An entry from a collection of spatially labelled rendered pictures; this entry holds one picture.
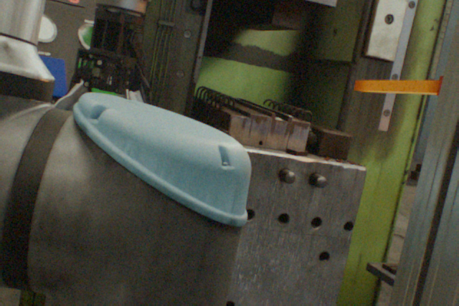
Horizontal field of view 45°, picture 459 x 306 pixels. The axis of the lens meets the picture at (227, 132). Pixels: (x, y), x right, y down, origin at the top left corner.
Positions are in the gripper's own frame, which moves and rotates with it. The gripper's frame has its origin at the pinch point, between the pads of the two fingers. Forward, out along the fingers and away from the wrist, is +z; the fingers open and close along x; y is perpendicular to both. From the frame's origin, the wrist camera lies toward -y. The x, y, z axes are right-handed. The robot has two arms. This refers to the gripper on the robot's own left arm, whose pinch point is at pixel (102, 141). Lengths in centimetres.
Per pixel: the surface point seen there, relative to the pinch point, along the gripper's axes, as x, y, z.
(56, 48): -15.3, -12.8, -12.6
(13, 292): -67, -128, 93
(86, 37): -12.1, -18.1, -15.6
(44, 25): -18.0, -12.3, -16.2
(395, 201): 64, -78, 13
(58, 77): -12.9, -10.0, -7.7
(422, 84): 51, -21, -19
